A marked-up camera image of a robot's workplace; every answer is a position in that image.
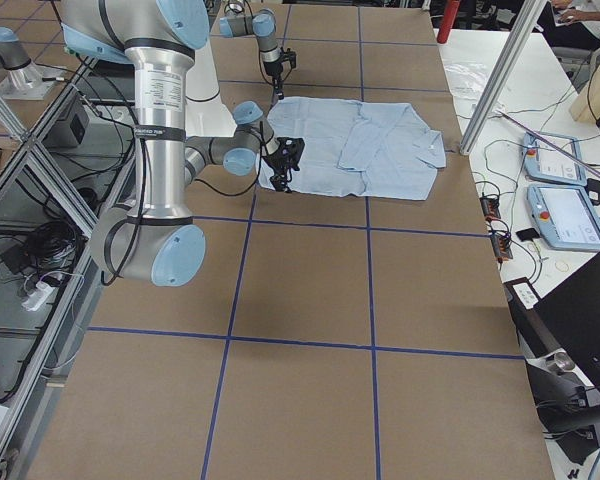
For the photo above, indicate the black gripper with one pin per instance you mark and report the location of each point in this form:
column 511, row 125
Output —
column 275, row 71
column 277, row 162

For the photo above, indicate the light blue button shirt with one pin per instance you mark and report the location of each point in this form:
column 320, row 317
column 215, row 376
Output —
column 360, row 148

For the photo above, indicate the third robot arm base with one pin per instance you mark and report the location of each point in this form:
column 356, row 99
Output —
column 25, row 79

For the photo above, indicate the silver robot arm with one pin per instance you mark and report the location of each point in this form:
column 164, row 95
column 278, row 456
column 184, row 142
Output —
column 240, row 20
column 181, row 126

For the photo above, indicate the clear plastic bag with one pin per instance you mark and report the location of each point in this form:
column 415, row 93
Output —
column 466, row 80

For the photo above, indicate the red cylinder bottle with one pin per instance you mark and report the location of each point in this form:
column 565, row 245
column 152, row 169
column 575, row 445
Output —
column 447, row 21

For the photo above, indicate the small black card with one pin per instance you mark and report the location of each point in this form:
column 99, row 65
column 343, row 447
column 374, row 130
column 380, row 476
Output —
column 528, row 234

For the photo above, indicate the upper blue teach pendant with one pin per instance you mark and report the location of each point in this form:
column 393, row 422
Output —
column 544, row 163

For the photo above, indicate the blue teach pendant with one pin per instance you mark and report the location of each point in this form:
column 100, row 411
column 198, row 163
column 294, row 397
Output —
column 564, row 217
column 544, row 163

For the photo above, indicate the white power strip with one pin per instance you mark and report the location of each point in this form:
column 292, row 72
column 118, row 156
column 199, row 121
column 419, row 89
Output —
column 38, row 296

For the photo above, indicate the lower blue teach pendant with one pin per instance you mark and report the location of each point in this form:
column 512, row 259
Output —
column 564, row 217

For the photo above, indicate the seated person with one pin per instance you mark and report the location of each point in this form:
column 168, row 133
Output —
column 571, row 24

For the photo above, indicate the black laptop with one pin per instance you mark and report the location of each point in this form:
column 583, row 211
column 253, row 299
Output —
column 571, row 312

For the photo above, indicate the metal cup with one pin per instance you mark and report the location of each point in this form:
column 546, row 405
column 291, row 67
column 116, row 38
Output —
column 559, row 363

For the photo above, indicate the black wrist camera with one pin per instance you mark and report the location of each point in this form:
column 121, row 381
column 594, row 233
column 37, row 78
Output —
column 289, row 57
column 291, row 150

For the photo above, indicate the black box under frame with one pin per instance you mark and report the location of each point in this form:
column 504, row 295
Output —
column 69, row 129

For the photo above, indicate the aluminium frame post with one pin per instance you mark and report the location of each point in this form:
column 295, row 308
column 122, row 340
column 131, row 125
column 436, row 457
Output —
column 517, row 39

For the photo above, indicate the aluminium side frame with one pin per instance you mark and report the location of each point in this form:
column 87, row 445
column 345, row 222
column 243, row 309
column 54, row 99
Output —
column 50, row 198

